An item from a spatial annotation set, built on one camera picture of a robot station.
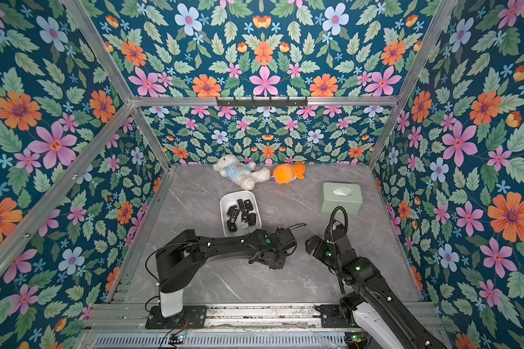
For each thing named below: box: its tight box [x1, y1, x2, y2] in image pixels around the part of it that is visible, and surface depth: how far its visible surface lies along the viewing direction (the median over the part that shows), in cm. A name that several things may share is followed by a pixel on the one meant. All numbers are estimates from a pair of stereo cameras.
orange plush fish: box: [272, 161, 306, 184], surface depth 110 cm
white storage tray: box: [219, 190, 262, 238], surface depth 100 cm
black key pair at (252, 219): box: [248, 213, 257, 227], surface depth 99 cm
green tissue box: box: [318, 182, 364, 216], surface depth 100 cm
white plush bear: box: [213, 154, 271, 191], surface depth 108 cm
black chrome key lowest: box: [229, 207, 240, 224], surface depth 98 cm
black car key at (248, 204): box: [243, 199, 254, 211], surface depth 103 cm
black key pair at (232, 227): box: [227, 219, 238, 232], surface depth 97 cm
